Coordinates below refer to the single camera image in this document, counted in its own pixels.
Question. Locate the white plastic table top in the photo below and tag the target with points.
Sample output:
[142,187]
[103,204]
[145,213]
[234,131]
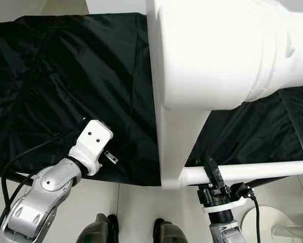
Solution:
[197,50]

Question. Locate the black metal table leg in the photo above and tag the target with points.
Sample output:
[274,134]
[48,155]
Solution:
[20,177]

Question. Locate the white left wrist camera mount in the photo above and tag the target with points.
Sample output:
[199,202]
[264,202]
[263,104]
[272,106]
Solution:
[93,142]

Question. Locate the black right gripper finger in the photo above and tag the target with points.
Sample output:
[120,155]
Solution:
[214,171]

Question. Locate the grey robot right foot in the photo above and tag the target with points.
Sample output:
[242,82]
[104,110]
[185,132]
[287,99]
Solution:
[172,233]

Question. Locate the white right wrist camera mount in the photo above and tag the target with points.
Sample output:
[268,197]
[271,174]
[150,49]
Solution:
[222,204]

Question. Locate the grey robot foot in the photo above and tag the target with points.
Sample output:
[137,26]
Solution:
[172,233]
[98,229]

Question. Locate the grey robot left foot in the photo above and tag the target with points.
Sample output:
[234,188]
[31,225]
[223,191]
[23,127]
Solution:
[98,229]

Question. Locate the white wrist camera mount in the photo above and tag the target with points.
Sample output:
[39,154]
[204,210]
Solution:
[93,142]
[222,204]

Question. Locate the black cloth table cover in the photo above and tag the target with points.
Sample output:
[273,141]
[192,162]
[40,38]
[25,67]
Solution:
[70,76]

